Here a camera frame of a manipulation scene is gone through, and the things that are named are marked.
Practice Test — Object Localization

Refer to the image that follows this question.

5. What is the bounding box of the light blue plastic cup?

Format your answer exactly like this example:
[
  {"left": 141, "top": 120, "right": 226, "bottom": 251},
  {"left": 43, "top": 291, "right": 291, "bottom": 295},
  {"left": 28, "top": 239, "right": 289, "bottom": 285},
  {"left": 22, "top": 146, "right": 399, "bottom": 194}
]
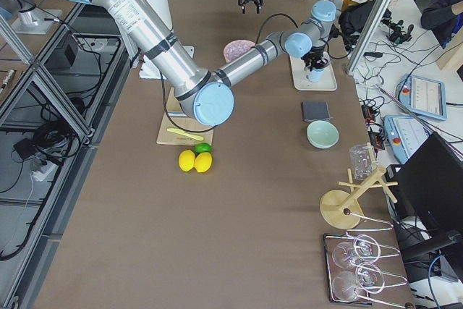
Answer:
[{"left": 307, "top": 68, "right": 324, "bottom": 82}]

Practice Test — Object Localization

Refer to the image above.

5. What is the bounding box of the pile of clear ice cubes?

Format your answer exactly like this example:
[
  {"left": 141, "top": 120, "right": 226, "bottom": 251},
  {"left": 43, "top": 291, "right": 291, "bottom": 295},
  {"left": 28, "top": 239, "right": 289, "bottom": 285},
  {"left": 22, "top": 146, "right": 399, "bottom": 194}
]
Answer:
[{"left": 226, "top": 41, "right": 254, "bottom": 56}]

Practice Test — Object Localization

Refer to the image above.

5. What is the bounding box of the wooden cup tree stand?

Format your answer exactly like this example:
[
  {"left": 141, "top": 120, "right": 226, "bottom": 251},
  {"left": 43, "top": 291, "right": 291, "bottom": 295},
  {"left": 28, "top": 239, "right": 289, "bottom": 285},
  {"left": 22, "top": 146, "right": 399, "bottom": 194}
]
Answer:
[{"left": 320, "top": 162, "right": 398, "bottom": 231}]

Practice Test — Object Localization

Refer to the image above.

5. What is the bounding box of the cream rabbit serving tray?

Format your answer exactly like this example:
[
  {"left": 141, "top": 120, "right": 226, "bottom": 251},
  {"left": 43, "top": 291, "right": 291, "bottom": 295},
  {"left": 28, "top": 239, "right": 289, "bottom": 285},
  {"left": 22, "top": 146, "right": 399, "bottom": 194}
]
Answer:
[{"left": 290, "top": 52, "right": 337, "bottom": 91}]

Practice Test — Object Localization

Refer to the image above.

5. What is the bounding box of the pink bowl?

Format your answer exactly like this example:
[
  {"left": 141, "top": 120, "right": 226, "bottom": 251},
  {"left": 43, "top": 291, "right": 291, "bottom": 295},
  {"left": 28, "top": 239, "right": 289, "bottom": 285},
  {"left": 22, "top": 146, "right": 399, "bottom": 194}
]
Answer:
[{"left": 223, "top": 39, "right": 255, "bottom": 64}]

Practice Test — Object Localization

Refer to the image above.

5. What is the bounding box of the folded grey cloth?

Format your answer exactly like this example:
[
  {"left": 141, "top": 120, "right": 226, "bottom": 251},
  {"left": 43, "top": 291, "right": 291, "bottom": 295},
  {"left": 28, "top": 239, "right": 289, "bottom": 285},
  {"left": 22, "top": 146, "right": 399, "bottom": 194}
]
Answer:
[{"left": 301, "top": 101, "right": 331, "bottom": 123}]

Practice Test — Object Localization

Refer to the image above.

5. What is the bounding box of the green bowl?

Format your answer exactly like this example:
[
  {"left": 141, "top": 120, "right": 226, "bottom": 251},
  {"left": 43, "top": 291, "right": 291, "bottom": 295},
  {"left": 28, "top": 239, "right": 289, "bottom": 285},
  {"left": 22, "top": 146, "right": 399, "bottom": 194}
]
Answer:
[{"left": 307, "top": 120, "right": 339, "bottom": 149}]

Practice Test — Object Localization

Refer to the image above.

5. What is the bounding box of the clear glass on stand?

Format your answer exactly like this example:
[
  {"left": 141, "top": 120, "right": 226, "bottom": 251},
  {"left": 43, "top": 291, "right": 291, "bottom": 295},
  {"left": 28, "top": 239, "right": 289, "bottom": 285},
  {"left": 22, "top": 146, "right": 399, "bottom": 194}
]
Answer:
[{"left": 349, "top": 143, "right": 376, "bottom": 180}]

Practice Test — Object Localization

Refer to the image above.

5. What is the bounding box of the blue teach pendant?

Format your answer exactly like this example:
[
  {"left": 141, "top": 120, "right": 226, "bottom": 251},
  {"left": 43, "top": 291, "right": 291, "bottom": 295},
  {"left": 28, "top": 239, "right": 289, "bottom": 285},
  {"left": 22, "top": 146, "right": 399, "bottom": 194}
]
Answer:
[
  {"left": 383, "top": 115, "right": 430, "bottom": 164},
  {"left": 398, "top": 75, "right": 447, "bottom": 121}
]

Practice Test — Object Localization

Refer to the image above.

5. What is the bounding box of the seated person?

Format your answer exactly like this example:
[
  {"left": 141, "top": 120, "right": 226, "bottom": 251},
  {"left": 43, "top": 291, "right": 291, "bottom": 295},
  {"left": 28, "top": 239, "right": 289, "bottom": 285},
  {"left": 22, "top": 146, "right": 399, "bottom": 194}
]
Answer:
[{"left": 420, "top": 0, "right": 462, "bottom": 48}]

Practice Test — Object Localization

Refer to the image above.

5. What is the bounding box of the wooden cutting board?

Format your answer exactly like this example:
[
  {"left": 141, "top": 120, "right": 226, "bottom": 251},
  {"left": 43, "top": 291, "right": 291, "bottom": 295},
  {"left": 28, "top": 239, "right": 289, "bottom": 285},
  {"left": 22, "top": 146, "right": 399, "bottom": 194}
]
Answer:
[{"left": 156, "top": 88, "right": 213, "bottom": 146}]

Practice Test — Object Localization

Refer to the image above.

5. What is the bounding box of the yellow plastic knife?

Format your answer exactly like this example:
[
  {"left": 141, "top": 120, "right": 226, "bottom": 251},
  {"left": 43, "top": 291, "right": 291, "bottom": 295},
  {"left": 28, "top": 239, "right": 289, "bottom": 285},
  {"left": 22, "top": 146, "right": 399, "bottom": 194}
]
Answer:
[{"left": 166, "top": 127, "right": 204, "bottom": 141}]

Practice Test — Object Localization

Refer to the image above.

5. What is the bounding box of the green lime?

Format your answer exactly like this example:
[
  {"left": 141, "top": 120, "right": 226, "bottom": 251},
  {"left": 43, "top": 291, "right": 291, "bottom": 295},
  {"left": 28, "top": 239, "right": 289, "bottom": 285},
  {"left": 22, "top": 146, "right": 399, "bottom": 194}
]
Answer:
[{"left": 194, "top": 143, "right": 212, "bottom": 154}]

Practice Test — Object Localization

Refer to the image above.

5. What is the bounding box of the lower yellow lemon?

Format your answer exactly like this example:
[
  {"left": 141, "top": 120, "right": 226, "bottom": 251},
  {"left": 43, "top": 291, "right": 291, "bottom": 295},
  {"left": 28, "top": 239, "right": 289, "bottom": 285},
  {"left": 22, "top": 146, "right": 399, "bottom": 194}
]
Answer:
[{"left": 194, "top": 152, "right": 213, "bottom": 173}]

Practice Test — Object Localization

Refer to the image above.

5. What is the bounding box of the yellow lemon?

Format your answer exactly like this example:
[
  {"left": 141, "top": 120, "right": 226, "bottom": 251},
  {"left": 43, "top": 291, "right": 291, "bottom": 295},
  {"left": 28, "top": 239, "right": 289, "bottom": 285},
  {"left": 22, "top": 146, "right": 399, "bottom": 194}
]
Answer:
[
  {"left": 194, "top": 152, "right": 213, "bottom": 173},
  {"left": 178, "top": 150, "right": 196, "bottom": 172}
]

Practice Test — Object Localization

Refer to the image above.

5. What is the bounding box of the upper yellow lemon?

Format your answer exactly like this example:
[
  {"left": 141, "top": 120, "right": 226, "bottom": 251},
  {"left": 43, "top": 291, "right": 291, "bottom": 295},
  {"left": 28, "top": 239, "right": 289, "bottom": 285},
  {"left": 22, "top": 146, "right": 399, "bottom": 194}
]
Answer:
[{"left": 178, "top": 150, "right": 196, "bottom": 172}]

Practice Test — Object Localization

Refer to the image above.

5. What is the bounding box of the black computer monitor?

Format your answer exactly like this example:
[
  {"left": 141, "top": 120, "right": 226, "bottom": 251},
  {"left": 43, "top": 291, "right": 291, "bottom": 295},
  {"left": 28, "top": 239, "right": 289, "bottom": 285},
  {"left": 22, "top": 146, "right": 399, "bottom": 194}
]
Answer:
[{"left": 394, "top": 132, "right": 462, "bottom": 269}]

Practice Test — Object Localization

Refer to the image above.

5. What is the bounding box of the hanging wine glass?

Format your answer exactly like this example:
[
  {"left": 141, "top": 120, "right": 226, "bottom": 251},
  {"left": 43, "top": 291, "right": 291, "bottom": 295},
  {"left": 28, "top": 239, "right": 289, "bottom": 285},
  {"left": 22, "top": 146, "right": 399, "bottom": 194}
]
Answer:
[
  {"left": 331, "top": 263, "right": 408, "bottom": 308},
  {"left": 331, "top": 234, "right": 400, "bottom": 270}
]

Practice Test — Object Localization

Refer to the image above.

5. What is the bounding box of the black glass rack tray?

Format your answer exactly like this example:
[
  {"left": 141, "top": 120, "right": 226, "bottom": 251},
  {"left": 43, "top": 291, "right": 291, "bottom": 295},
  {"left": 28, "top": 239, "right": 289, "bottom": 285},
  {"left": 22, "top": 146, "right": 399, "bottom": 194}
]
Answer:
[{"left": 323, "top": 234, "right": 372, "bottom": 308}]

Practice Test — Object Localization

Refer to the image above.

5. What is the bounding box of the aluminium frame post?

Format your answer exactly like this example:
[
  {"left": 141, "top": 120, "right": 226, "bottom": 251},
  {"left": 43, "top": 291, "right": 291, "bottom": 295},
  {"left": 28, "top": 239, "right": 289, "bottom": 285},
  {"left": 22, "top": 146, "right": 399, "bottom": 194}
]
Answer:
[{"left": 346, "top": 0, "right": 391, "bottom": 77}]

